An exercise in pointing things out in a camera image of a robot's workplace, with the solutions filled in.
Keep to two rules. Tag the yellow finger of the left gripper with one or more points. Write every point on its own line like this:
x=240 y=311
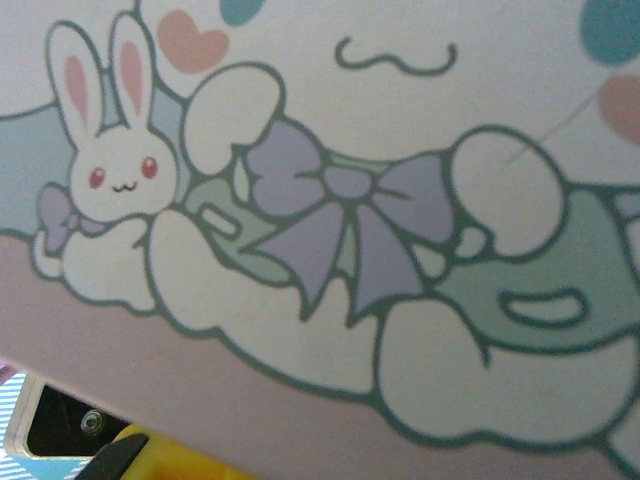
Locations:
x=190 y=457

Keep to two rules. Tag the grey plaid cloth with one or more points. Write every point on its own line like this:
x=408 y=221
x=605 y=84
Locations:
x=320 y=350

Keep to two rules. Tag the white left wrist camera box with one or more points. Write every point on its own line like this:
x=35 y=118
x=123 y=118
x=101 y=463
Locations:
x=55 y=425

